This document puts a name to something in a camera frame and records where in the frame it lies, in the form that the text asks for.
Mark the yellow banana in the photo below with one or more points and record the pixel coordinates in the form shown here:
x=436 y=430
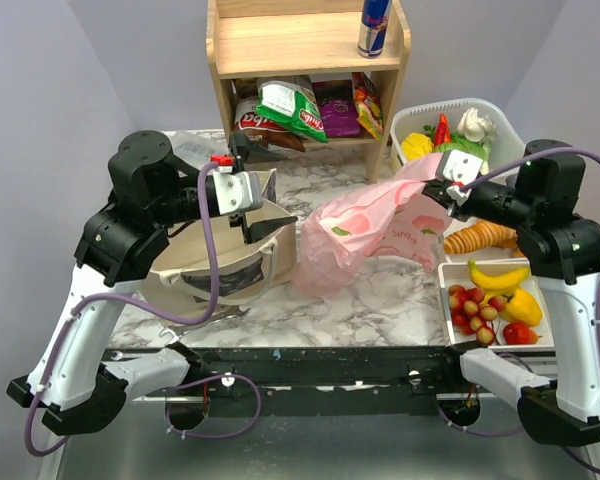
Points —
x=505 y=282

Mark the Fox's fruit candy bag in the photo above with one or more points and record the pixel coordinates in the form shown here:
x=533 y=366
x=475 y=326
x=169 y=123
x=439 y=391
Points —
x=367 y=104

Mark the clear plastic parts box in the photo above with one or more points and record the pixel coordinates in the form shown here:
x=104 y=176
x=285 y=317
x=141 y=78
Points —
x=195 y=149

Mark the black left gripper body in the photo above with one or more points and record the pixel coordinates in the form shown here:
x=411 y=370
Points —
x=238 y=221

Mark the red lychee fruit bunch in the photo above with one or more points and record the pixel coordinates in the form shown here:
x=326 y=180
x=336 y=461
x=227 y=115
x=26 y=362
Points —
x=474 y=314

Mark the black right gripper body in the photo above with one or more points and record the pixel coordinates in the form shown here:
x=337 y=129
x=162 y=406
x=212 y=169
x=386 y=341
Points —
x=461 y=206

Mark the white garlic bulb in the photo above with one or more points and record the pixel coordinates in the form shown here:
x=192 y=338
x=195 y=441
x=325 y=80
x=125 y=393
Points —
x=475 y=127

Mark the green white food packet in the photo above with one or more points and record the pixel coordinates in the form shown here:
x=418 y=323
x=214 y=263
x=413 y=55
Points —
x=291 y=103

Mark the white tray with fruit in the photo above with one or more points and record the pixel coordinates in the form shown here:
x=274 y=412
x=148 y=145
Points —
x=451 y=273

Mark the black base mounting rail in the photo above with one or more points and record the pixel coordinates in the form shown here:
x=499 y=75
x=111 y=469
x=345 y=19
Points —
x=315 y=381

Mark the green bok choy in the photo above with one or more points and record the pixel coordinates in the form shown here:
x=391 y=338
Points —
x=461 y=143

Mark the canvas tote bag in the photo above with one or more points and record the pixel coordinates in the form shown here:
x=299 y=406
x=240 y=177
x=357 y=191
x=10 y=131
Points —
x=179 y=280

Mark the white vegetable basket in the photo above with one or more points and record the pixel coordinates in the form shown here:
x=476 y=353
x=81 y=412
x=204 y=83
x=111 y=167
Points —
x=506 y=146

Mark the yellow bell pepper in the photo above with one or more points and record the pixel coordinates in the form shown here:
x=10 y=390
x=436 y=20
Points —
x=522 y=307

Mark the white tray with bread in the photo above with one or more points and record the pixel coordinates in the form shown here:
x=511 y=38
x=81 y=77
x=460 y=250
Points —
x=500 y=253

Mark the Chuba cassava chips bag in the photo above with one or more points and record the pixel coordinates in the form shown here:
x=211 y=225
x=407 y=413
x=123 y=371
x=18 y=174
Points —
x=256 y=127

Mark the red chili pepper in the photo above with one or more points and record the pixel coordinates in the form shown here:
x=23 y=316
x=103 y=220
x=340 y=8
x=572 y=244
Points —
x=442 y=133

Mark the purple snack bag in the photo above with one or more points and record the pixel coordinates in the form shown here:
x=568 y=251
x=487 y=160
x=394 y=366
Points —
x=337 y=108

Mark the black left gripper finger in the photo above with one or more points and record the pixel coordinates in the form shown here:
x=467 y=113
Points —
x=259 y=230
x=246 y=151

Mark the Red Bull can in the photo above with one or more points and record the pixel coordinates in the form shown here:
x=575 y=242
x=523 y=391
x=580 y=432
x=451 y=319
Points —
x=373 y=27

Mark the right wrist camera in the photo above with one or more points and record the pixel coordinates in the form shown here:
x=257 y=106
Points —
x=458 y=166

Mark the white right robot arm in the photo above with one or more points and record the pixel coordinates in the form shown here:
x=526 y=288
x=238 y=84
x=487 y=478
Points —
x=536 y=195

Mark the pink plastic grocery bag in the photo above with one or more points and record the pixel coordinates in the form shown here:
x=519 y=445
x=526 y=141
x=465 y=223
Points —
x=393 y=218

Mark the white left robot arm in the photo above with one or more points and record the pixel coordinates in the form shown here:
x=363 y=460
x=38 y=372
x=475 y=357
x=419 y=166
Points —
x=72 y=389

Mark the yellow napa cabbage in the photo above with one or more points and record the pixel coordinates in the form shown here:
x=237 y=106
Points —
x=416 y=145

